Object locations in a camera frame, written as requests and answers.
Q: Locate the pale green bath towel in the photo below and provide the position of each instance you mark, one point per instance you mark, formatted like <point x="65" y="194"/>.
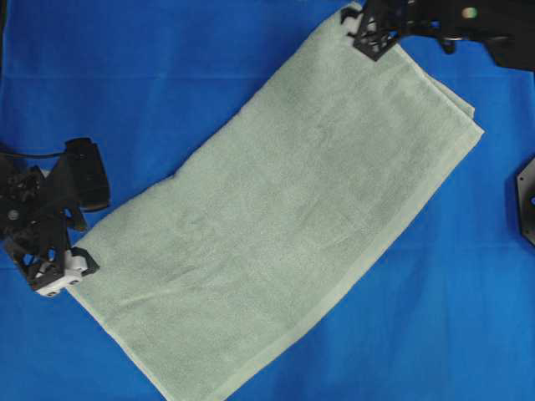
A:
<point x="209" y="275"/>

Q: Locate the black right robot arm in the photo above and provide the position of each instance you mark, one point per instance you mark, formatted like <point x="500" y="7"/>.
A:
<point x="504" y="28"/>

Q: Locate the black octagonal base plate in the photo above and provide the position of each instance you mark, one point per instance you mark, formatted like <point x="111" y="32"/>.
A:
<point x="524" y="189"/>

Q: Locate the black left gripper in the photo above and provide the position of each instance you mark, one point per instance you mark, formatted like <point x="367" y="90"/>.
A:
<point x="29" y="197"/>

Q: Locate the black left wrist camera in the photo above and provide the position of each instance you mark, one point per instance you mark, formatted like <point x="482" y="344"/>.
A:
<point x="86" y="167"/>

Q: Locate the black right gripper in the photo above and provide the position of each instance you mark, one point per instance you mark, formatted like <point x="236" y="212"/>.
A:
<point x="377" y="28"/>

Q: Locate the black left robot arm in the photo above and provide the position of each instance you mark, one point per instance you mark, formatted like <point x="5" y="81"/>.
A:
<point x="38" y="210"/>

